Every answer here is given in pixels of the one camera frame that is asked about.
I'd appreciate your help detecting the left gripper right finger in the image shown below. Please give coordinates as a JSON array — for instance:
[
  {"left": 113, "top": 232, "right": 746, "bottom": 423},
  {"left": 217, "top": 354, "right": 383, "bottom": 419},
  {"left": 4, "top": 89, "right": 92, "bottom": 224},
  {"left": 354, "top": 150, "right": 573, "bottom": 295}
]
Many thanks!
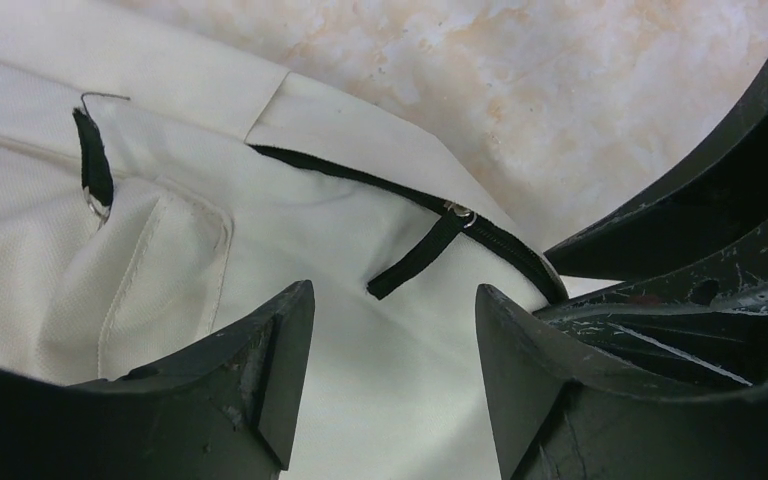
[{"left": 475, "top": 284, "right": 768, "bottom": 479}]

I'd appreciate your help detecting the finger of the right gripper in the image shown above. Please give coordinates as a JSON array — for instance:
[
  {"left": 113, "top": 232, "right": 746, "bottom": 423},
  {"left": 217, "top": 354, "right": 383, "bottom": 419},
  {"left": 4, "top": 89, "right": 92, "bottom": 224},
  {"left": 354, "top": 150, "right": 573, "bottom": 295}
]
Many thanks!
[
  {"left": 536, "top": 219, "right": 768, "bottom": 389},
  {"left": 546, "top": 58, "right": 768, "bottom": 281}
]

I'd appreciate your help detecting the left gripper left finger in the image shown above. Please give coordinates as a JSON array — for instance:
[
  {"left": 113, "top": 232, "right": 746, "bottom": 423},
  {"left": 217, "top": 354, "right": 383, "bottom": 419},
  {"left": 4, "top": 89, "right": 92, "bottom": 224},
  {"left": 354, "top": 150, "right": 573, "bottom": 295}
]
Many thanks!
[{"left": 0, "top": 280, "right": 315, "bottom": 479}]

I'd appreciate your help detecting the cream canvas backpack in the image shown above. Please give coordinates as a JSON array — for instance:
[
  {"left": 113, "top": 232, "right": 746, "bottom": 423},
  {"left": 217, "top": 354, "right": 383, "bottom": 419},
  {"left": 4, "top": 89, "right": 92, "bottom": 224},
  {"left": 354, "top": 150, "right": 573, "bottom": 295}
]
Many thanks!
[{"left": 0, "top": 1, "right": 564, "bottom": 479}]

